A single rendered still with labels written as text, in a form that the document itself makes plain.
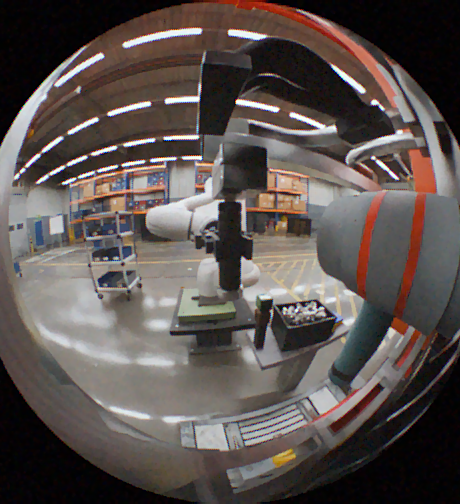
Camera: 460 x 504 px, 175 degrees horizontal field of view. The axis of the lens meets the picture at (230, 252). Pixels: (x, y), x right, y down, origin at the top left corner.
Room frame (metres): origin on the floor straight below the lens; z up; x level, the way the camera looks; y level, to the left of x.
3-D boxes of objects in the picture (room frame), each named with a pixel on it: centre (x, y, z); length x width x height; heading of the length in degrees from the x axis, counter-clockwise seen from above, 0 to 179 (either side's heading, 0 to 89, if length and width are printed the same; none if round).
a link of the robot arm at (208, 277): (0.86, 0.12, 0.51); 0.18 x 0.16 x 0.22; 96
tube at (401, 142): (0.16, -0.29, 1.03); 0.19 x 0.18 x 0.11; 12
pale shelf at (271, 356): (0.40, -0.29, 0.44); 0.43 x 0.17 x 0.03; 102
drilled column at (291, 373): (0.40, -0.32, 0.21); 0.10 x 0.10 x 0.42; 12
